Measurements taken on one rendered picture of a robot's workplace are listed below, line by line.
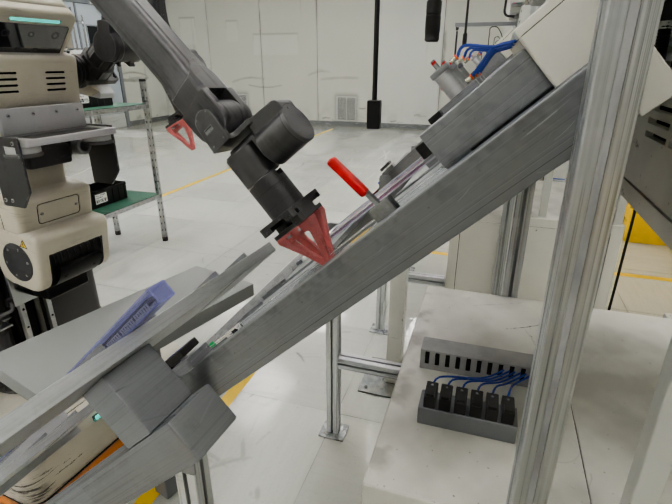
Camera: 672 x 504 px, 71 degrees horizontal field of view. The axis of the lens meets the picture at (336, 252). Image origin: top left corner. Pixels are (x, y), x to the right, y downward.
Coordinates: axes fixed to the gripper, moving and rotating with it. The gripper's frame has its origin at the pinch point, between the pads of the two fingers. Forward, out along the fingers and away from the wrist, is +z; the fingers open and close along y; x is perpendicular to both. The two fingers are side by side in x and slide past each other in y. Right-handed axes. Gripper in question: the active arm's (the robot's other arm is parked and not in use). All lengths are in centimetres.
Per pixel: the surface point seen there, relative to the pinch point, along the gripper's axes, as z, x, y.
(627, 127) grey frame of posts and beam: 3.3, -38.3, -13.8
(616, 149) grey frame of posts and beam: 4.4, -36.8, -13.9
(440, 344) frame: 31.1, 4.8, 23.1
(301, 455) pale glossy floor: 56, 80, 46
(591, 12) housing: -6.0, -41.4, -7.6
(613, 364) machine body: 57, -19, 33
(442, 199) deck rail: 0.4, -21.2, -9.9
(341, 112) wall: -102, 257, 872
